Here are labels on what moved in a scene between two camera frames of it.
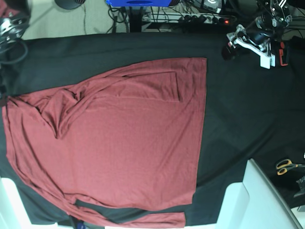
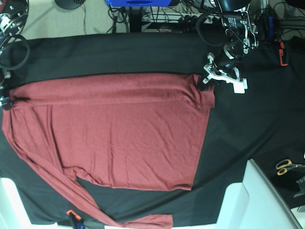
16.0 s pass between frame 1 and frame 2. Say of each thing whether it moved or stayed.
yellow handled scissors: stayed
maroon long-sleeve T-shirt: moved
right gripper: moved
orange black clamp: stayed
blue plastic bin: stayed
